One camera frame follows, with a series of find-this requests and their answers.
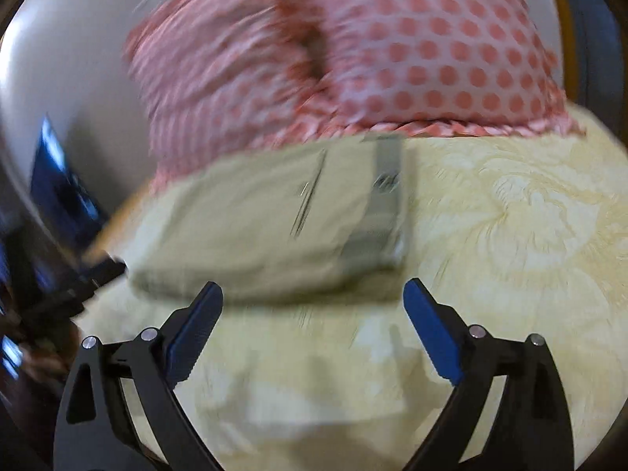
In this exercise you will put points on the yellow patterned bedspread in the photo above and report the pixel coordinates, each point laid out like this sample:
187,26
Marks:
520,235

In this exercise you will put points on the beige khaki pants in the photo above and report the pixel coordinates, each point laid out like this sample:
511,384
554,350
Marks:
323,222

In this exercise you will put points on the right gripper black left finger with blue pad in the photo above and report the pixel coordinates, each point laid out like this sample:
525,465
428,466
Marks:
119,410

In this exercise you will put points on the pink polka dot pillow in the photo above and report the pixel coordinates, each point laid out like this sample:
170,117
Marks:
429,67
218,77

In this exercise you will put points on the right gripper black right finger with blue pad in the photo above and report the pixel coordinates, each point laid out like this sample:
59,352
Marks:
508,408

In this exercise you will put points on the dark tv screen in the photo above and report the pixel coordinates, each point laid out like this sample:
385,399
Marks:
63,202

